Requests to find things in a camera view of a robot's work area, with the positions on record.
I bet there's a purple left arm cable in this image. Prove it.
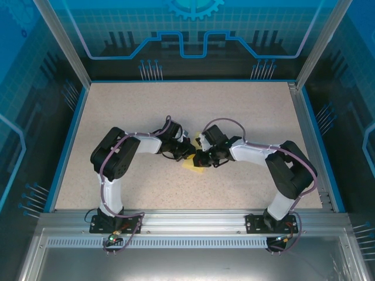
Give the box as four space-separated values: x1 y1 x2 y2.
99 114 172 256

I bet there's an aluminium corner post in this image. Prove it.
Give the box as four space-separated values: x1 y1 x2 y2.
32 0 92 88
295 0 352 90

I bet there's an aluminium side rail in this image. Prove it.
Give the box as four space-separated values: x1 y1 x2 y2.
288 81 335 212

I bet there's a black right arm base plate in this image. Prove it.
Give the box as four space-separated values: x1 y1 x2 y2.
245 213 299 235

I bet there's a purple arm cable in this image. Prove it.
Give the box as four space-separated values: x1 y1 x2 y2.
99 114 172 256
203 117 319 255

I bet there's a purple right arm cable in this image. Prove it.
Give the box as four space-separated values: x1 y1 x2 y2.
203 117 319 255

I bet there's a grey metal tray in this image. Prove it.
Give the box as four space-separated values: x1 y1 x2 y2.
17 228 364 281

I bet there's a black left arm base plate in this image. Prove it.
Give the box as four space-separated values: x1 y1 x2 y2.
89 213 143 235

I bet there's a blue table edge strip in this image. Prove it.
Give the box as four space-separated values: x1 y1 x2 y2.
298 87 347 214
43 85 91 214

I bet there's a slotted aluminium cable duct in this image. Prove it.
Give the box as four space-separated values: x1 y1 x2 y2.
46 237 270 249

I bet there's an aluminium frame rail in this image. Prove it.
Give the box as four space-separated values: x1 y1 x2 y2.
37 211 352 235

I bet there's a yellow cloth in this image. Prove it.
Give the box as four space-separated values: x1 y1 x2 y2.
181 131 206 176

